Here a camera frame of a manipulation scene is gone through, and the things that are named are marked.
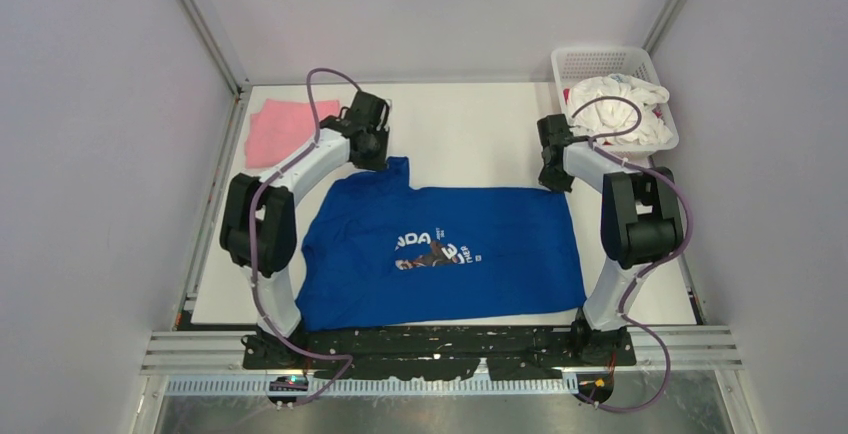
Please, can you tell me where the blue printed t shirt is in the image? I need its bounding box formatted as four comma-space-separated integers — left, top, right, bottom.
296, 157, 587, 331

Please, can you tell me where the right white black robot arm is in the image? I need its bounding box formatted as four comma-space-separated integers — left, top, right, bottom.
536, 114, 685, 365

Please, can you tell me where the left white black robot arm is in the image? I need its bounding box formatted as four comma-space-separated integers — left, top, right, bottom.
219, 90, 391, 368

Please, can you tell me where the white crumpled t shirt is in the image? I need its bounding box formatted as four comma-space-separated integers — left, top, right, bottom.
565, 74, 673, 146

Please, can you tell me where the pink folded t shirt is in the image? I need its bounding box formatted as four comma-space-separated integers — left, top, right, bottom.
244, 99, 314, 169

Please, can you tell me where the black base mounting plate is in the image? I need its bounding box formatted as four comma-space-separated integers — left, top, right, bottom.
241, 326, 636, 381

